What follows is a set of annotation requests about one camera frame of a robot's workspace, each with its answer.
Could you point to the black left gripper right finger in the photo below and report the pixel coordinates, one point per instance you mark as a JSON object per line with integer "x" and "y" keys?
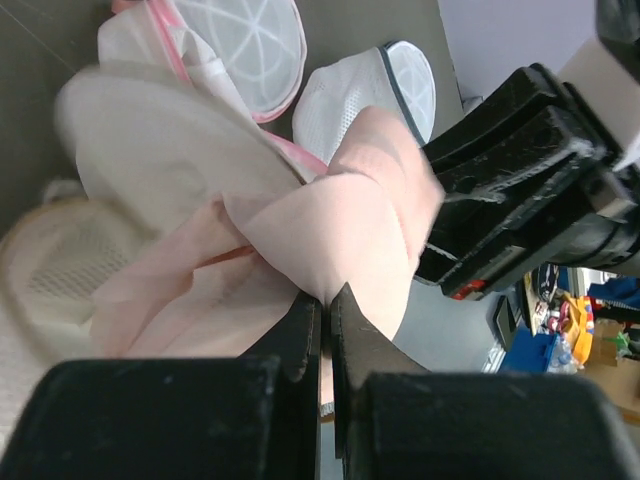
{"x": 396, "y": 420}

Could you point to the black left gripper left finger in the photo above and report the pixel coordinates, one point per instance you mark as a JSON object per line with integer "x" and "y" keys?
{"x": 250, "y": 417}

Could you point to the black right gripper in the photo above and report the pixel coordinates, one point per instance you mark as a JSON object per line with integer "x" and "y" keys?
{"x": 528, "y": 178}

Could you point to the pale pink bra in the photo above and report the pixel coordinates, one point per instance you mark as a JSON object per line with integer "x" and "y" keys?
{"x": 225, "y": 277}

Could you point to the beige mesh bag with glasses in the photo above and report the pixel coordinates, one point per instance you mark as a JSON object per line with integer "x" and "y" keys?
{"x": 149, "y": 150}

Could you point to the grey trimmed white mesh bag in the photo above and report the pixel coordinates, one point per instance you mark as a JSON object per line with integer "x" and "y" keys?
{"x": 396, "y": 76}

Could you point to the pink trimmed bag centre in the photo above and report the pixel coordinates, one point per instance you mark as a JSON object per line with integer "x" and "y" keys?
{"x": 250, "y": 53}

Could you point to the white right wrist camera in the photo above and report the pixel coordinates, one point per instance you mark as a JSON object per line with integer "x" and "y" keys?
{"x": 611, "y": 93}

